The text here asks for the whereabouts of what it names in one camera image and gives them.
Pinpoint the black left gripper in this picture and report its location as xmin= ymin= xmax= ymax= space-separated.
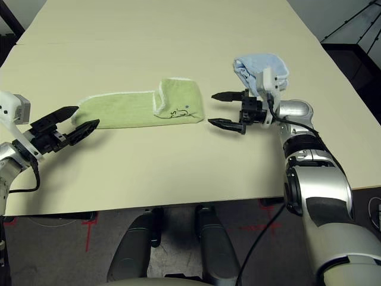
xmin=29 ymin=105 xmax=101 ymax=154

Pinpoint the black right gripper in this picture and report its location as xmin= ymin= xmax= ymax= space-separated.
xmin=207 ymin=88 xmax=268 ymax=135

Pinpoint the green towel with white trim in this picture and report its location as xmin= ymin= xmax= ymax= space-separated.
xmin=71 ymin=76 xmax=206 ymax=130

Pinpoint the folded light blue towel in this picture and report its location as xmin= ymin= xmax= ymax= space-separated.
xmin=233 ymin=52 xmax=291 ymax=98

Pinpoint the red tape cross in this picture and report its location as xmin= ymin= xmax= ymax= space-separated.
xmin=238 ymin=200 xmax=282 ymax=234

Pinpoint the black low cabinet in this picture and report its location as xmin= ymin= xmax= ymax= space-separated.
xmin=321 ymin=43 xmax=381 ymax=99

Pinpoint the grey robot right leg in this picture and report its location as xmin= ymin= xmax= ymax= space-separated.
xmin=195 ymin=205 xmax=242 ymax=286

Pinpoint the grey robot leg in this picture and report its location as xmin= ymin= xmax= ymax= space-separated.
xmin=195 ymin=205 xmax=242 ymax=286
xmin=107 ymin=213 xmax=155 ymax=282

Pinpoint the grey robot left leg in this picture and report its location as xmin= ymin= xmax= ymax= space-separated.
xmin=107 ymin=213 xmax=155 ymax=282

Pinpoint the black tripod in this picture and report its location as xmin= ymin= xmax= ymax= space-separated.
xmin=326 ymin=0 xmax=381 ymax=57

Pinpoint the beige robot torso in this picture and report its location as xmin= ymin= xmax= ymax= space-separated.
xmin=101 ymin=276 xmax=209 ymax=286

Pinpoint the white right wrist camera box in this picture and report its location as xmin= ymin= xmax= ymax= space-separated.
xmin=257 ymin=67 xmax=282 ymax=126

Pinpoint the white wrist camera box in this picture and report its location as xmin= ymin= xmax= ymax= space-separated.
xmin=257 ymin=67 xmax=282 ymax=126
xmin=0 ymin=91 xmax=42 ymax=161

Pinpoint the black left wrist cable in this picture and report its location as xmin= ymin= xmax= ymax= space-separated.
xmin=7 ymin=160 xmax=41 ymax=193

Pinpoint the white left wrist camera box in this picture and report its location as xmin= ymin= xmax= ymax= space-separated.
xmin=0 ymin=91 xmax=42 ymax=161

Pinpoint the side table with black frame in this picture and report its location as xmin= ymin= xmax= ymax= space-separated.
xmin=0 ymin=5 xmax=26 ymax=36

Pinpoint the black vertical post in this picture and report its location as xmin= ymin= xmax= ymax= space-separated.
xmin=150 ymin=208 xmax=164 ymax=248

